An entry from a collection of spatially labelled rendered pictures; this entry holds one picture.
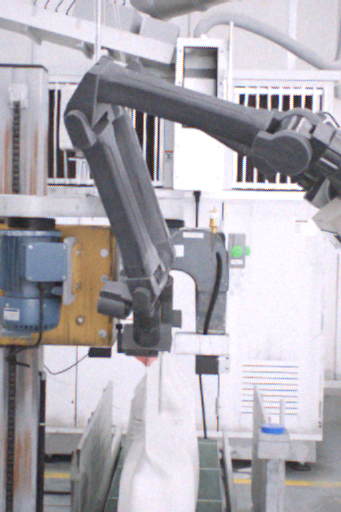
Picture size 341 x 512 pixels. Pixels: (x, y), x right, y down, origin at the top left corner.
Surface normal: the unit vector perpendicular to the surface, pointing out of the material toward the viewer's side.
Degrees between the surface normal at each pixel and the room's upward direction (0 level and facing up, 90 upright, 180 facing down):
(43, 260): 90
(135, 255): 112
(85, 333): 90
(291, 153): 121
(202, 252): 90
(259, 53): 90
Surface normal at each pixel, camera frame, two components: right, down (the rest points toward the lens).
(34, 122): -0.03, 0.05
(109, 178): -0.29, 0.54
